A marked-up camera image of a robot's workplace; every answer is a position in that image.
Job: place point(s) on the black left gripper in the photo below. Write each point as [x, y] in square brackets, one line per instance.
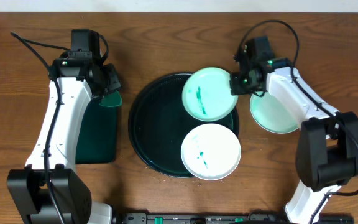
[111, 82]

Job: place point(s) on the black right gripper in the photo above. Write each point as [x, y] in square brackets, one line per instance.
[236, 89]

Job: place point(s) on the green yellow scrub sponge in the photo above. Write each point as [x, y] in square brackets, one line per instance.
[111, 100]

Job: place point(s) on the mint green plate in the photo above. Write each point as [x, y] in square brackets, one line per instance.
[206, 95]
[271, 115]

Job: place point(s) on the white plate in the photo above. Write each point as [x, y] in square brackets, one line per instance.
[210, 151]

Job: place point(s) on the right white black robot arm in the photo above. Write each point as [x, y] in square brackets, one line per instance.
[327, 152]

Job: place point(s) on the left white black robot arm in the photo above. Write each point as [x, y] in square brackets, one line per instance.
[79, 127]

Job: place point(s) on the black rectangular water tray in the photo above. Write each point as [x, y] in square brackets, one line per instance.
[98, 134]

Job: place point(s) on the round black serving tray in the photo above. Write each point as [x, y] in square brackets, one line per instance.
[158, 123]

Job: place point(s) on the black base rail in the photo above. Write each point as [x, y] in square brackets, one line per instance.
[149, 218]

